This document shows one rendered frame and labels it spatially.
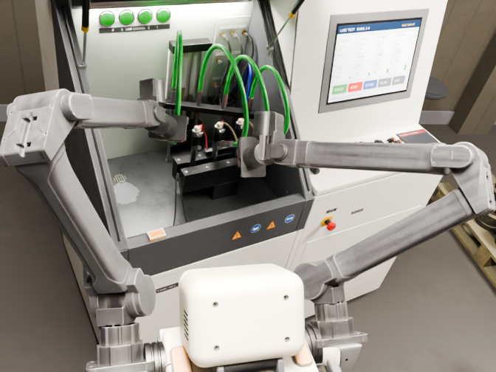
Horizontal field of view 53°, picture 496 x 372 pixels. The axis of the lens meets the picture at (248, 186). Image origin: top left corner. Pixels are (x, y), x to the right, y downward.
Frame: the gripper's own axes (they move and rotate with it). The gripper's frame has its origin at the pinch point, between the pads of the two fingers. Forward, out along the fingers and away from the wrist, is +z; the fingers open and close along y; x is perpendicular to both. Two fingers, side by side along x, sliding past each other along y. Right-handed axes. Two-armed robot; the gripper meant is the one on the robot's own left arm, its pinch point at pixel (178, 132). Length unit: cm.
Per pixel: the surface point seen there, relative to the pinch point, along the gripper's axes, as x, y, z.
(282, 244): 31, -26, 50
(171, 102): -14.5, 15.4, 30.3
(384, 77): -37, -57, 63
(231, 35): -41, -2, 36
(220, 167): 6.0, -3.9, 32.8
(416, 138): -17, -72, 81
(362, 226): 21, -54, 78
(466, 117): -71, -132, 286
